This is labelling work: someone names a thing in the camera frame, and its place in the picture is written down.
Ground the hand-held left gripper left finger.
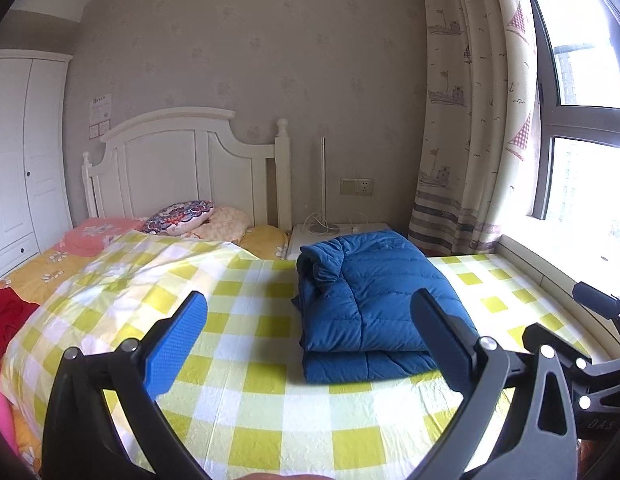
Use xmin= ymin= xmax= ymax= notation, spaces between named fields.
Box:
xmin=42 ymin=290 xmax=209 ymax=480

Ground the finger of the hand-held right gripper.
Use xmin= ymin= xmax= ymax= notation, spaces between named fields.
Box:
xmin=522 ymin=324 xmax=593 ymax=368
xmin=572 ymin=281 xmax=620 ymax=322

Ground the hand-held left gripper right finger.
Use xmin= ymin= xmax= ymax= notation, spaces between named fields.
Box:
xmin=411 ymin=288 xmax=578 ymax=480

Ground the blue puffer jacket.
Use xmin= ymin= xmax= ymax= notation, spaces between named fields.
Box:
xmin=291 ymin=229 xmax=479 ymax=386

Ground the person's left hand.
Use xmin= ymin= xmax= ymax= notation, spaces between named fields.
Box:
xmin=245 ymin=472 xmax=321 ymax=480

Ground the cream window ledge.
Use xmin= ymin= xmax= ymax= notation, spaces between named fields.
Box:
xmin=495 ymin=232 xmax=620 ymax=356

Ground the yellow white checked bedsheet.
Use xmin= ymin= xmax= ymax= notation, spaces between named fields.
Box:
xmin=0 ymin=232 xmax=608 ymax=480

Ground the window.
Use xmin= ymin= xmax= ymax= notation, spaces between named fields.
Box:
xmin=520 ymin=0 xmax=620 ymax=261

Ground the patterned purple pillow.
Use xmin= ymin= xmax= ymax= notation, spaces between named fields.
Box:
xmin=141 ymin=200 xmax=215 ymax=236

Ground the cream pillow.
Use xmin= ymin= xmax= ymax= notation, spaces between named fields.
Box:
xmin=192 ymin=206 xmax=251 ymax=243

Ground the pink floral pillow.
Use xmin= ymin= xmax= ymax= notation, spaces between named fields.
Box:
xmin=64 ymin=216 xmax=145 ymax=257

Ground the white bedside table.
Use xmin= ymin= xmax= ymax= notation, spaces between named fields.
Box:
xmin=286 ymin=222 xmax=391 ymax=261

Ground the red cloth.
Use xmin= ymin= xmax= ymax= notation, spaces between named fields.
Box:
xmin=0 ymin=287 xmax=40 ymax=356

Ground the white wooden headboard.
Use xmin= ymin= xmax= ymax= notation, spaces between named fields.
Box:
xmin=81 ymin=106 xmax=292 ymax=233

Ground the cream printed curtain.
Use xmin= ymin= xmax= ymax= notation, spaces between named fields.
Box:
xmin=407 ymin=0 xmax=541 ymax=256

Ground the white wardrobe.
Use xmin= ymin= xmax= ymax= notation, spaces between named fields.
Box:
xmin=0 ymin=50 xmax=74 ymax=286

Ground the beige wall socket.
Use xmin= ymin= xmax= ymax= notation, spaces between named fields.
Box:
xmin=340 ymin=177 xmax=373 ymax=197

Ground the white paper wall note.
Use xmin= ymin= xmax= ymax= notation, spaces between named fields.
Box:
xmin=91 ymin=93 xmax=113 ymax=125

